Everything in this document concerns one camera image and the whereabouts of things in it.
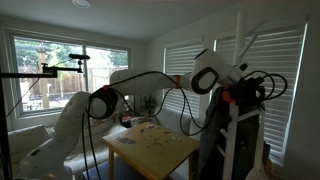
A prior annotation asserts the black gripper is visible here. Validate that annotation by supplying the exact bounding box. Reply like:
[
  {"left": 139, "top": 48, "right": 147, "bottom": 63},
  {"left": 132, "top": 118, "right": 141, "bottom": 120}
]
[{"left": 230, "top": 77, "right": 267, "bottom": 108}]

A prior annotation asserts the light wooden table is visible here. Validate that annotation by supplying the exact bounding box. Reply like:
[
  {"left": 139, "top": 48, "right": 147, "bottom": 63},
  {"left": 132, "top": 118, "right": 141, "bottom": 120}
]
[{"left": 101, "top": 121, "right": 201, "bottom": 180}]

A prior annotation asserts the dark potted plant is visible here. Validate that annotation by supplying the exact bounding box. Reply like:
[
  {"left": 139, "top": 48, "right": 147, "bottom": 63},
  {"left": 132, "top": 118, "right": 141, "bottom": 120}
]
[{"left": 141, "top": 94, "right": 156, "bottom": 116}]

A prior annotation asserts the white wooden coat rack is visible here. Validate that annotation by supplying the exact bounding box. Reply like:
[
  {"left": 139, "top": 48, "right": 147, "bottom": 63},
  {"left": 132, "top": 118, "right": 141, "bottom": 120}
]
[{"left": 216, "top": 9, "right": 268, "bottom": 180}]

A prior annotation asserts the black camera on stand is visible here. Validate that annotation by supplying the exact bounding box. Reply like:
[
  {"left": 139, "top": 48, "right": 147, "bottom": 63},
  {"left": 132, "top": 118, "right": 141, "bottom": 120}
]
[{"left": 68, "top": 53, "right": 91, "bottom": 73}]

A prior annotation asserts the narrow white window blind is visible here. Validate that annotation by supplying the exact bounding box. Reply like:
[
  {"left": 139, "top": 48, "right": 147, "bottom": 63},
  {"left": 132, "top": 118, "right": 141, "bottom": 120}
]
[{"left": 162, "top": 42, "right": 205, "bottom": 118}]

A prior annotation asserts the wide white window blind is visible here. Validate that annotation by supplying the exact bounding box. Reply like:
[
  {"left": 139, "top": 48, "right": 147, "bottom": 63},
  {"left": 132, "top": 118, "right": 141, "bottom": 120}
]
[{"left": 209, "top": 23, "right": 308, "bottom": 167}]

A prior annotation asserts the black tripod stand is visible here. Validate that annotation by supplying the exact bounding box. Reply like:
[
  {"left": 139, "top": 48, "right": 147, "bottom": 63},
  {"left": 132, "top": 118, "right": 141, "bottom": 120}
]
[{"left": 0, "top": 63, "right": 84, "bottom": 180}]

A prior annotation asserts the round ceiling light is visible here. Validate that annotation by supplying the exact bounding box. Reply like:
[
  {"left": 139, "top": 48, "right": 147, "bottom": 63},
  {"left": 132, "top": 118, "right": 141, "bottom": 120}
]
[{"left": 71, "top": 0, "right": 93, "bottom": 9}]

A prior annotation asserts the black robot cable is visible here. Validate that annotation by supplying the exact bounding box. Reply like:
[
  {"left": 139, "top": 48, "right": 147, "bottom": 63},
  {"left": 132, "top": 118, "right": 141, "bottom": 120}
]
[{"left": 80, "top": 69, "right": 289, "bottom": 180}]

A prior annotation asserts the dark grey jacket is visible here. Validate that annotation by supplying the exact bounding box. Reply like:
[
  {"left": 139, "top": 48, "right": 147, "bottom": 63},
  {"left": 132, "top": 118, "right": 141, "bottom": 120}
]
[{"left": 196, "top": 85, "right": 272, "bottom": 180}]

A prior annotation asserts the grey sofa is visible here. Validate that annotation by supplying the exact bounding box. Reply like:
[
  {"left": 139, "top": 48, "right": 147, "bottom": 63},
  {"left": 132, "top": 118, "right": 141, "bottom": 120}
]
[{"left": 0, "top": 106, "right": 208, "bottom": 180}]

